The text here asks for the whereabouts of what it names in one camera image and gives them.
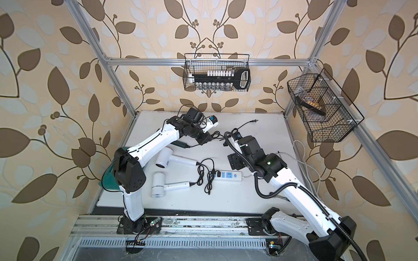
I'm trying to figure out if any white blue power strip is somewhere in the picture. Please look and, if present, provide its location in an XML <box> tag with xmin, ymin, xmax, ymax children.
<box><xmin>214</xmin><ymin>170</ymin><xmax>242</xmax><ymax>183</ymax></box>

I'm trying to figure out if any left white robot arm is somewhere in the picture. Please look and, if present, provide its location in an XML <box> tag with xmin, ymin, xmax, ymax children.
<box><xmin>110</xmin><ymin>107</ymin><xmax>218</xmax><ymax>234</ymax></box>

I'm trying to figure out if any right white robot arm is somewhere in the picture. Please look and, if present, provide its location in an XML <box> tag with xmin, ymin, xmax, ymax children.
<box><xmin>224</xmin><ymin>132</ymin><xmax>367</xmax><ymax>261</ymax></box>

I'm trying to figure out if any brush in right basket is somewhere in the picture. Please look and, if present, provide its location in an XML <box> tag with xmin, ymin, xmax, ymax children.
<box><xmin>297</xmin><ymin>96</ymin><xmax>326</xmax><ymax>116</ymax></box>

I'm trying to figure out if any green tool case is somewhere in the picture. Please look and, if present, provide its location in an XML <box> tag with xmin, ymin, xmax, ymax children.
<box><xmin>100</xmin><ymin>159</ymin><xmax>121</xmax><ymax>192</ymax></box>

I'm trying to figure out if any small green led board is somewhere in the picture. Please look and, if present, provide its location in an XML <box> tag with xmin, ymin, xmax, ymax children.
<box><xmin>150</xmin><ymin>217</ymin><xmax>161</xmax><ymax>227</ymax></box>

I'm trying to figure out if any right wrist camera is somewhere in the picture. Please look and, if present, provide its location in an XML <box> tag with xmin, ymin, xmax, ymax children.
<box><xmin>233</xmin><ymin>140</ymin><xmax>242</xmax><ymax>154</ymax></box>

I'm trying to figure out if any socket set rail black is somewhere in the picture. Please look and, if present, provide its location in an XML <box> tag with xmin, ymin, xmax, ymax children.
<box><xmin>187</xmin><ymin>67</ymin><xmax>251</xmax><ymax>91</ymax></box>

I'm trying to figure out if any back wire basket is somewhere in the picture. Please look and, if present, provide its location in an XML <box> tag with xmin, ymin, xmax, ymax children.
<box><xmin>182</xmin><ymin>52</ymin><xmax>251</xmax><ymax>91</ymax></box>

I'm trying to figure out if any wire basket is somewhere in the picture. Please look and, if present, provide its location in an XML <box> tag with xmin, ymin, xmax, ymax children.
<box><xmin>287</xmin><ymin>69</ymin><xmax>365</xmax><ymax>142</ymax></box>
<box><xmin>182</xmin><ymin>52</ymin><xmax>251</xmax><ymax>91</ymax></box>

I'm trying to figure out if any right wire basket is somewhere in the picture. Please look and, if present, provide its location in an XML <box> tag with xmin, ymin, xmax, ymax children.
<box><xmin>287</xmin><ymin>69</ymin><xmax>365</xmax><ymax>142</ymax></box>

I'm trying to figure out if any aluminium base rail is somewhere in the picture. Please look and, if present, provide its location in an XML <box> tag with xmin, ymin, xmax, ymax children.
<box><xmin>67</xmin><ymin>215</ymin><xmax>290</xmax><ymax>251</ymax></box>

